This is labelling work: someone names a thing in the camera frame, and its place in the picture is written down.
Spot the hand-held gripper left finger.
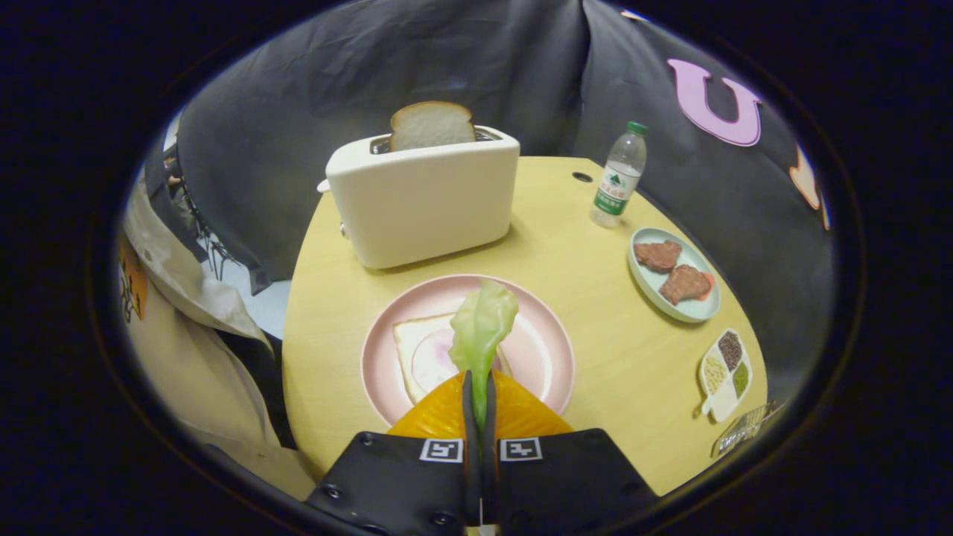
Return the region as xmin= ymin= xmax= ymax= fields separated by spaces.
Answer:
xmin=304 ymin=370 xmax=481 ymax=536

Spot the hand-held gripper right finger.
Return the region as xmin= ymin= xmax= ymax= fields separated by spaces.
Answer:
xmin=480 ymin=370 xmax=660 ymax=536

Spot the green lettuce leaf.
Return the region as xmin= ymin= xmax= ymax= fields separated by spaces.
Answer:
xmin=447 ymin=279 xmax=520 ymax=433

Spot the brown crust bread slice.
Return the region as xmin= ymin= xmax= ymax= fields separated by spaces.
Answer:
xmin=389 ymin=100 xmax=477 ymax=153

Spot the round pink ham slice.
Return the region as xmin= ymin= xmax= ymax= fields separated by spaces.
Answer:
xmin=411 ymin=328 xmax=507 ymax=395

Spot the pink plate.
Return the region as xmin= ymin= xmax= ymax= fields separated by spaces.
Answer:
xmin=360 ymin=274 xmax=576 ymax=427

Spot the white toast slice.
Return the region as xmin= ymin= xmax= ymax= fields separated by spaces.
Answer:
xmin=392 ymin=313 xmax=514 ymax=405

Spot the light blue plate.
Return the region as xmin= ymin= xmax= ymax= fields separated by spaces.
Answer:
xmin=628 ymin=227 xmax=722 ymax=324

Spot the white divided seasoning dish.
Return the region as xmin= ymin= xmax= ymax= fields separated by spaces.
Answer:
xmin=698 ymin=328 xmax=753 ymax=424

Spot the white toaster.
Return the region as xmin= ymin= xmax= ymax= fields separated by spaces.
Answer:
xmin=316 ymin=125 xmax=521 ymax=270

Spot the brown meat piece orange edge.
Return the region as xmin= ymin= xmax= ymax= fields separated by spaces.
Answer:
xmin=658 ymin=264 xmax=716 ymax=307

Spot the person's beige jacket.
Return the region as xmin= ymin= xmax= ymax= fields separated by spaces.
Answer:
xmin=119 ymin=179 xmax=321 ymax=501

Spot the clear water bottle green cap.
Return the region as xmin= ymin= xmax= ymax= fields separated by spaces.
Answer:
xmin=590 ymin=121 xmax=649 ymax=229

